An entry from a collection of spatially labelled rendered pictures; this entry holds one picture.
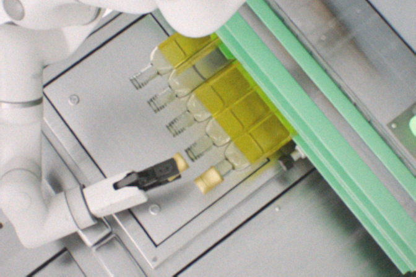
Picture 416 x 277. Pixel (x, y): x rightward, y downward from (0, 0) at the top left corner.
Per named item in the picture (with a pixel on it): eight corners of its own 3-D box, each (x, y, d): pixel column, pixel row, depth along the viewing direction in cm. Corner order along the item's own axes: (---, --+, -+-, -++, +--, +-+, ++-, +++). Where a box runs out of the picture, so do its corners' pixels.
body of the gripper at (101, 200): (95, 228, 144) (151, 205, 144) (85, 221, 134) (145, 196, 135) (82, 191, 146) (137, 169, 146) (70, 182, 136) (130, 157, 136)
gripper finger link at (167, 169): (145, 188, 138) (180, 174, 139) (143, 185, 135) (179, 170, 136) (139, 171, 139) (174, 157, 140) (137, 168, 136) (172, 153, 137)
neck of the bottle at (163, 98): (168, 88, 146) (147, 103, 145) (166, 83, 143) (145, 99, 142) (177, 101, 145) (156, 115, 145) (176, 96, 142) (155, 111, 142)
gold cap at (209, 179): (212, 167, 142) (194, 182, 142) (211, 162, 139) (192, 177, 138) (224, 182, 141) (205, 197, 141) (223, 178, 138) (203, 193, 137)
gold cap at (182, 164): (178, 154, 143) (159, 168, 143) (177, 149, 140) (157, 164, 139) (190, 169, 142) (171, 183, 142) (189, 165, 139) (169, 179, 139)
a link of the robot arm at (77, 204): (85, 232, 144) (99, 226, 144) (76, 226, 135) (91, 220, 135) (72, 195, 146) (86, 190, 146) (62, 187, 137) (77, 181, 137)
